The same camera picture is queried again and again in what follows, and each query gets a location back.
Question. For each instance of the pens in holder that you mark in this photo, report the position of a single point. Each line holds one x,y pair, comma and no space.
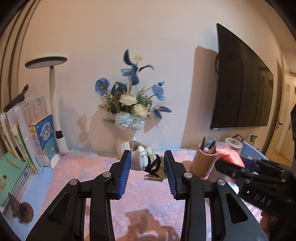
208,145

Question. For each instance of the right hand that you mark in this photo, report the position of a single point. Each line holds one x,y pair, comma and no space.
278,228

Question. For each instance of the wooden door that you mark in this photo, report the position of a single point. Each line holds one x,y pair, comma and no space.
281,148

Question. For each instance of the stack of books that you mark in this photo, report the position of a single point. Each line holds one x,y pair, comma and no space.
18,141

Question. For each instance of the wall mounted black television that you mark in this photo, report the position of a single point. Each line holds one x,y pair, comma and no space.
244,85

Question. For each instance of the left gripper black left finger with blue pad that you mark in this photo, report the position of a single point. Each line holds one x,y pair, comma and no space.
64,218

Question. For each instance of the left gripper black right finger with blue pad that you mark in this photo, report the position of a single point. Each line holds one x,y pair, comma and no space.
230,217

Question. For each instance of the pink patterned tablecloth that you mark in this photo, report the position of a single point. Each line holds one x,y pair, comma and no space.
146,211

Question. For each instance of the white desk lamp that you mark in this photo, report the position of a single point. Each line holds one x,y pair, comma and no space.
51,60

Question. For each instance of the brown pinecone ornament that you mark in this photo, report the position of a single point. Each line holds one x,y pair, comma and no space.
22,210

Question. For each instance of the red soft pouch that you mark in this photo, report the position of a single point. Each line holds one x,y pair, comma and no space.
225,152

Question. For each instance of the green book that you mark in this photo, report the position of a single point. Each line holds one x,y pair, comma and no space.
11,170

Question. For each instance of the white ribbed vase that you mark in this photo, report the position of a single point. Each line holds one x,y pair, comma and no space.
122,143

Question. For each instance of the artificial blue white flowers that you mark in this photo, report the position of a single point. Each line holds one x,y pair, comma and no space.
130,111

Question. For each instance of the white keychain charm with strap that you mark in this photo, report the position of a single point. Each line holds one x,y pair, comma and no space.
144,159

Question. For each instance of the wooden pen holder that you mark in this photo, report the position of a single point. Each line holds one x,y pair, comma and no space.
203,163

